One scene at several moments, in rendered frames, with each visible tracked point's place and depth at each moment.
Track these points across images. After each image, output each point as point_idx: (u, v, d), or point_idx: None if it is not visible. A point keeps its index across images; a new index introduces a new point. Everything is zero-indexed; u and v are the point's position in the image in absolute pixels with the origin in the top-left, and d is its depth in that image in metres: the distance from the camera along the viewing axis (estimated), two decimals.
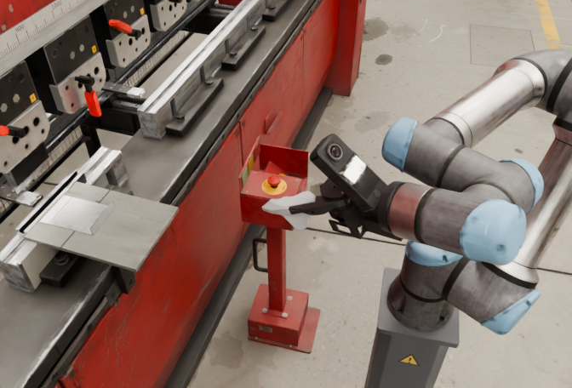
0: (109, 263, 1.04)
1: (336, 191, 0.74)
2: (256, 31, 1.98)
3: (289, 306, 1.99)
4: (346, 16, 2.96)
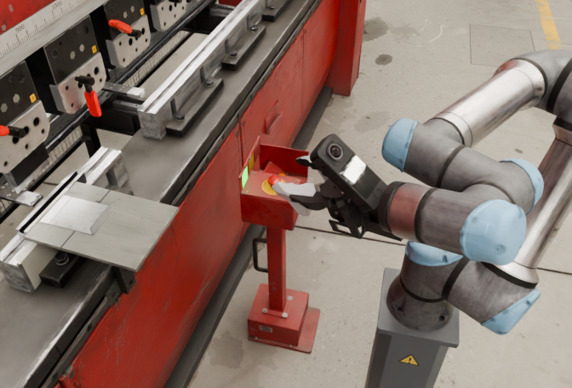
0: (109, 263, 1.04)
1: (336, 191, 0.74)
2: (256, 31, 1.98)
3: (289, 306, 1.99)
4: (346, 16, 2.96)
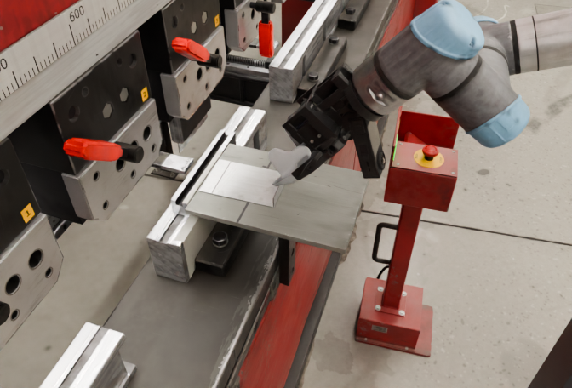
0: (306, 242, 0.79)
1: None
2: None
3: (405, 303, 1.74)
4: None
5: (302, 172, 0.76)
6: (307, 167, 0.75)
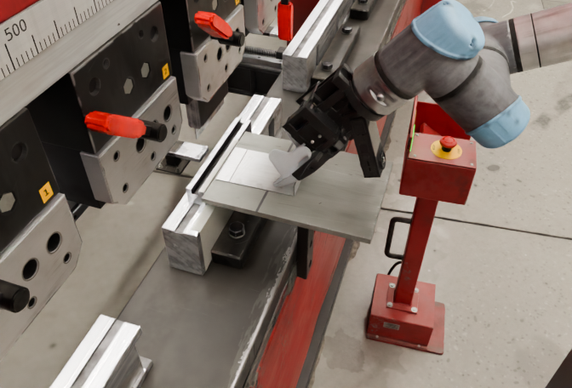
0: (328, 232, 0.76)
1: None
2: None
3: (417, 299, 1.70)
4: None
5: (303, 173, 0.76)
6: (308, 168, 0.75)
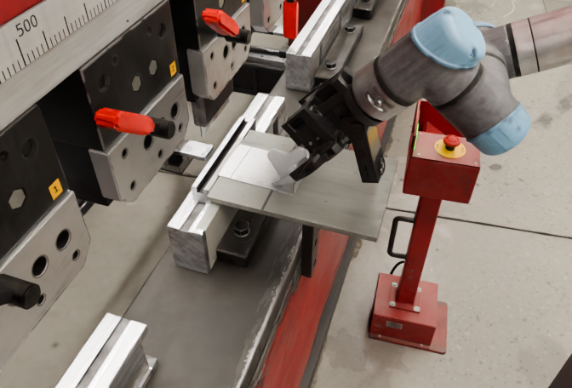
0: (334, 231, 0.76)
1: None
2: None
3: (420, 299, 1.70)
4: None
5: (300, 174, 0.76)
6: (305, 168, 0.75)
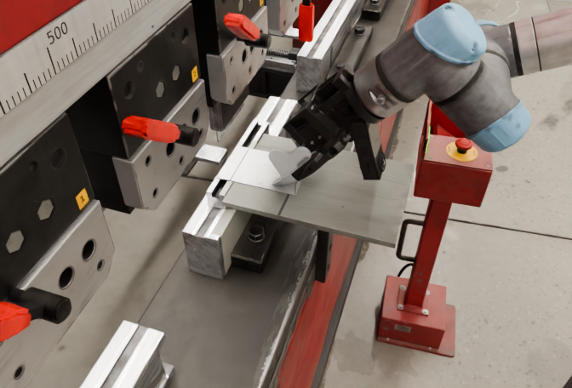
0: (352, 236, 0.75)
1: None
2: None
3: (428, 302, 1.69)
4: None
5: (302, 173, 0.76)
6: (307, 168, 0.75)
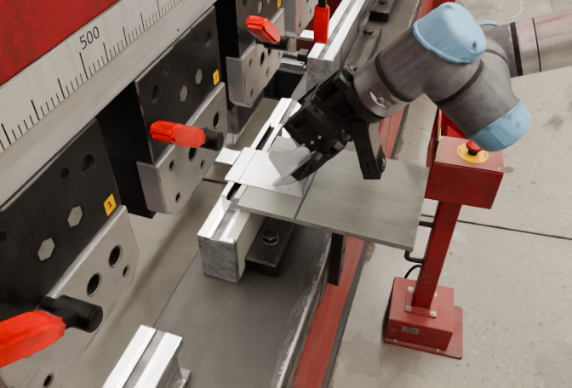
0: (369, 240, 0.74)
1: None
2: None
3: (437, 304, 1.69)
4: None
5: (302, 173, 0.76)
6: (307, 168, 0.75)
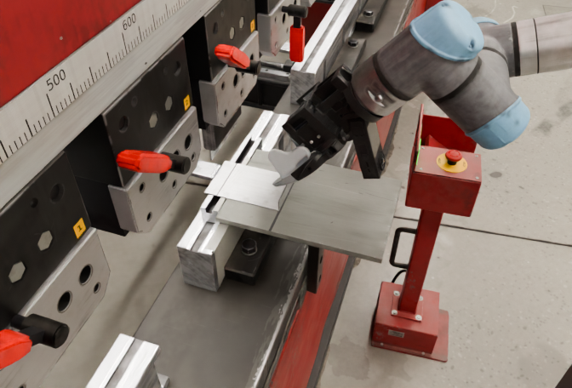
0: (340, 251, 0.78)
1: None
2: None
3: (422, 308, 1.72)
4: None
5: (302, 173, 0.76)
6: (306, 168, 0.75)
